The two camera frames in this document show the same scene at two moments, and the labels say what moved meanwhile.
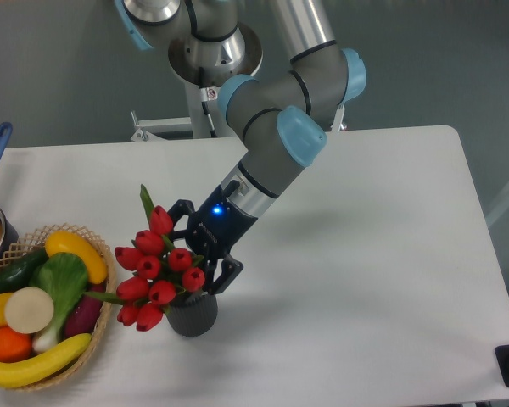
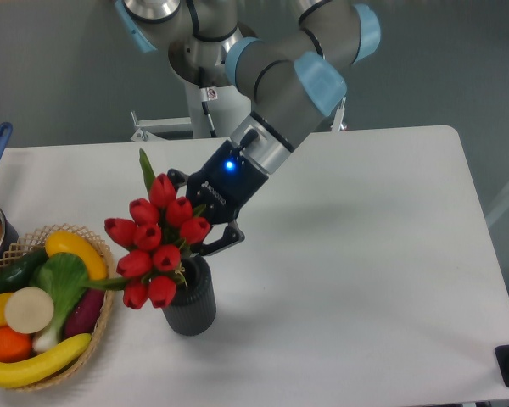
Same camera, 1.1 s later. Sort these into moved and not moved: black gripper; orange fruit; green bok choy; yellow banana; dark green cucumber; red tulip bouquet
Moved: red tulip bouquet; black gripper
Not moved: green bok choy; orange fruit; yellow banana; dark green cucumber
